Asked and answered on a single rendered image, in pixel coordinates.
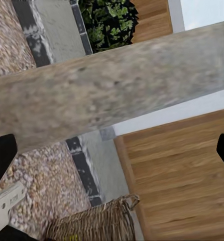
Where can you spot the bush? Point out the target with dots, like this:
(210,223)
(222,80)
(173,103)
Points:
(109,23)

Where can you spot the tree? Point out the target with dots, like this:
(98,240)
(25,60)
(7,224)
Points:
(59,101)

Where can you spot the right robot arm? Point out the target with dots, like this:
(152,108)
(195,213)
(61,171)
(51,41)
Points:
(9,197)

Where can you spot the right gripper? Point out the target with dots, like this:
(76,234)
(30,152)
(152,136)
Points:
(9,233)

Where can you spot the wicker basket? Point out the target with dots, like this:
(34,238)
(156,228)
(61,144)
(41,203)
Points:
(110,221)

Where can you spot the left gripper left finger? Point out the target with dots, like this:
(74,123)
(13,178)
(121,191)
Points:
(8,150)

